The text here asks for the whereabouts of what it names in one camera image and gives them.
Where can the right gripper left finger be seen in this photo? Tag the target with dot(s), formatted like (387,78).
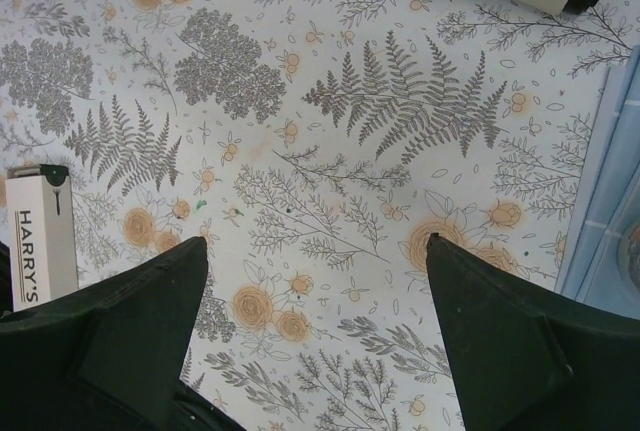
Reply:
(109,356)

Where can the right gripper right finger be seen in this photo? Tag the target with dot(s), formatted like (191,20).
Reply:
(525,358)

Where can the white Harry's box front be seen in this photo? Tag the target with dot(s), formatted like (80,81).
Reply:
(42,241)

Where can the blue checked cloth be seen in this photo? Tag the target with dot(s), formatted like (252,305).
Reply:
(611,159)

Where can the beige ceramic mug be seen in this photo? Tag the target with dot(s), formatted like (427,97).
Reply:
(628,253)

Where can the floral table mat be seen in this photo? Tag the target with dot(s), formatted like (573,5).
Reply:
(315,145)

